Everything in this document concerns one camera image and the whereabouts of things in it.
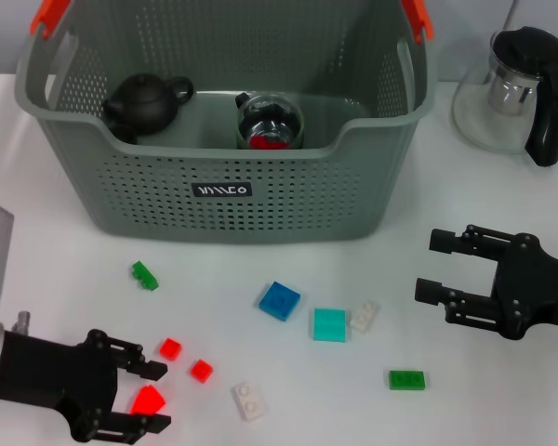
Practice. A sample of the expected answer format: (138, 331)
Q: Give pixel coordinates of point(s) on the black clay teapot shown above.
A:
(144, 100)

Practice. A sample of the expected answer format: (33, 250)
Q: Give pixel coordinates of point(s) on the small red square brick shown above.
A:
(170, 348)
(201, 370)

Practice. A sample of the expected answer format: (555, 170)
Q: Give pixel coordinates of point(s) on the bright red slope brick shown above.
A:
(148, 402)

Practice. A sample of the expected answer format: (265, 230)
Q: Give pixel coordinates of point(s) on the black clay teacup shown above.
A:
(126, 135)

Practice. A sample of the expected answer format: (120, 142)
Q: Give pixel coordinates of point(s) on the blue square brick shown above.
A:
(280, 301)

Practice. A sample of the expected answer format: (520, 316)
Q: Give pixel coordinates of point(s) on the grey perforated storage basket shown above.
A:
(283, 204)

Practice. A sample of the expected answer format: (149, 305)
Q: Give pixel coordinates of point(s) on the dark red long brick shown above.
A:
(267, 142)

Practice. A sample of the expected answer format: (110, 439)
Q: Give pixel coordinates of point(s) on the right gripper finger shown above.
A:
(462, 304)
(469, 241)

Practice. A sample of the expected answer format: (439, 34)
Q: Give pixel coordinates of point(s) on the green translucent stepped brick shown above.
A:
(144, 275)

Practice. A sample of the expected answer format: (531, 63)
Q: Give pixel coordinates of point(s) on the white two-stud brick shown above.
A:
(365, 316)
(250, 402)

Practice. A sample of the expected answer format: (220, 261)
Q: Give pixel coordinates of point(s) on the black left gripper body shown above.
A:
(51, 371)

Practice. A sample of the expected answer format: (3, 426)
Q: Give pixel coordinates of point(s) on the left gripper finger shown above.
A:
(139, 425)
(142, 364)

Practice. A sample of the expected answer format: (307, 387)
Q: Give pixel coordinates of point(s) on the teal square brick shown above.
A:
(329, 324)

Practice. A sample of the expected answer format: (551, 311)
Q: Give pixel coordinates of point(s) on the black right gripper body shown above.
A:
(527, 285)

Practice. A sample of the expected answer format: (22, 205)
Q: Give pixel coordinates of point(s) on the green two-stud brick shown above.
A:
(407, 380)

